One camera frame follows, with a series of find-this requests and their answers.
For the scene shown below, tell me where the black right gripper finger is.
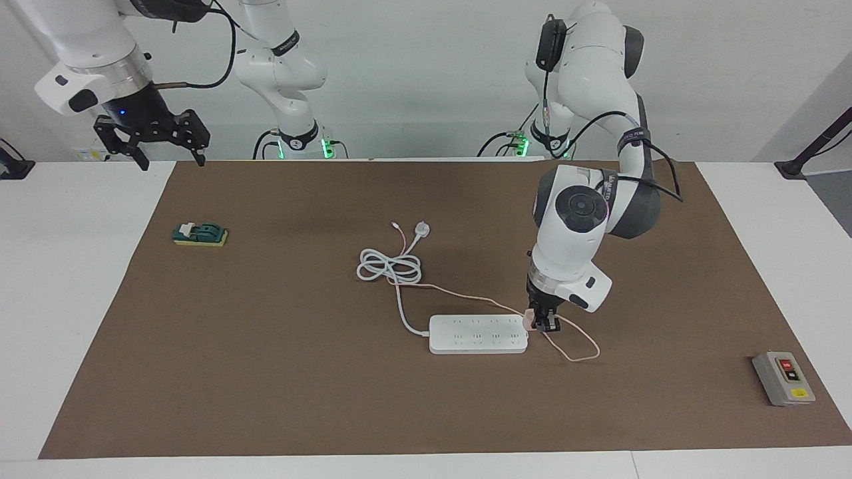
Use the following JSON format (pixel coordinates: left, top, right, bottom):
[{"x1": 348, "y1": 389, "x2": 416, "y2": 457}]
[
  {"x1": 174, "y1": 110, "x2": 211, "y2": 167},
  {"x1": 93, "y1": 114, "x2": 150, "y2": 172}
]

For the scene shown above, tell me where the pink charging cable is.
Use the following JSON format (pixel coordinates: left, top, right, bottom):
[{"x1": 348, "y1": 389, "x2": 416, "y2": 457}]
[{"x1": 388, "y1": 222, "x2": 600, "y2": 363}]

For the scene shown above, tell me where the white power strip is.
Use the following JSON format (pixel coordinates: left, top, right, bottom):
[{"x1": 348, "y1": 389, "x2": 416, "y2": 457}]
[{"x1": 429, "y1": 314, "x2": 530, "y2": 355}]

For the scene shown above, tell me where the black clamp stand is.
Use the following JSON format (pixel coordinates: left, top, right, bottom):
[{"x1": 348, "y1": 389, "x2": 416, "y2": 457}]
[
  {"x1": 0, "y1": 138, "x2": 35, "y2": 180},
  {"x1": 774, "y1": 106, "x2": 852, "y2": 180}
]

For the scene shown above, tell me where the brown table mat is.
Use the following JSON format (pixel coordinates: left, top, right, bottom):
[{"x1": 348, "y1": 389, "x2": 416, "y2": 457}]
[{"x1": 38, "y1": 158, "x2": 852, "y2": 460}]

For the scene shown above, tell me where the green knife switch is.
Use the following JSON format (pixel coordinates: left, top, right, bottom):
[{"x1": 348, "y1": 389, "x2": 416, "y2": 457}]
[{"x1": 172, "y1": 222, "x2": 229, "y2": 248}]

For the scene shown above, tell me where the white power strip cord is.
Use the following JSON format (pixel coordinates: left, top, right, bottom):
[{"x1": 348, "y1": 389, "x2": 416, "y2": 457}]
[{"x1": 356, "y1": 223, "x2": 432, "y2": 337}]

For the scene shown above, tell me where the black left arm base cable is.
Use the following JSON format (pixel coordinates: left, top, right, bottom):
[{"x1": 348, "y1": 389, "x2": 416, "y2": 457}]
[{"x1": 476, "y1": 100, "x2": 533, "y2": 159}]

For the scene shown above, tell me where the grey on-off switch box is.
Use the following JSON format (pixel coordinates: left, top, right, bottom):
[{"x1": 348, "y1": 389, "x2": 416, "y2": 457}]
[{"x1": 752, "y1": 351, "x2": 817, "y2": 408}]

